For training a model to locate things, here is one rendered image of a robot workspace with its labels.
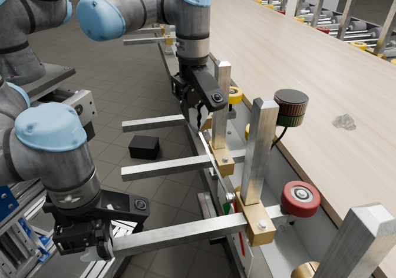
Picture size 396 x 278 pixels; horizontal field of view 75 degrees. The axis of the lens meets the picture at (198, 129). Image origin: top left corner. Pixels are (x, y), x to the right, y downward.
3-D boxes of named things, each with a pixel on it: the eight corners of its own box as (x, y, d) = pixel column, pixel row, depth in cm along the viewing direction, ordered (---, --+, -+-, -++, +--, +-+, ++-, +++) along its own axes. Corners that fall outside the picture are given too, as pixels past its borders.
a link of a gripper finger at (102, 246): (103, 245, 52) (93, 219, 47) (112, 243, 53) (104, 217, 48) (101, 268, 49) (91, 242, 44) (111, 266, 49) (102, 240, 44)
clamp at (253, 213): (251, 248, 56) (254, 234, 53) (231, 199, 67) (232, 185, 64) (274, 242, 57) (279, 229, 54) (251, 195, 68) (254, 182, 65)
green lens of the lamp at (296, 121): (279, 129, 46) (281, 119, 45) (264, 112, 51) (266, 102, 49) (309, 125, 47) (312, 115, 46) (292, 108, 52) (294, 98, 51)
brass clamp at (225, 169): (215, 178, 78) (217, 165, 75) (205, 149, 89) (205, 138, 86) (235, 174, 79) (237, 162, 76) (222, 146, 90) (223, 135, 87)
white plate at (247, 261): (246, 278, 62) (251, 257, 57) (215, 195, 83) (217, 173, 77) (248, 278, 63) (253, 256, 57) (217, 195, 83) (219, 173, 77)
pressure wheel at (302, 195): (284, 241, 60) (295, 209, 53) (269, 212, 66) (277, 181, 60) (315, 234, 61) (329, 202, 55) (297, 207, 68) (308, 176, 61)
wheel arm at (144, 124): (124, 135, 96) (121, 125, 93) (124, 129, 98) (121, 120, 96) (235, 120, 103) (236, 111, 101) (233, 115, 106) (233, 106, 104)
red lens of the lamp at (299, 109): (281, 117, 45) (284, 106, 43) (266, 101, 49) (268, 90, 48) (312, 113, 46) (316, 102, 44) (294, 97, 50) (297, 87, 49)
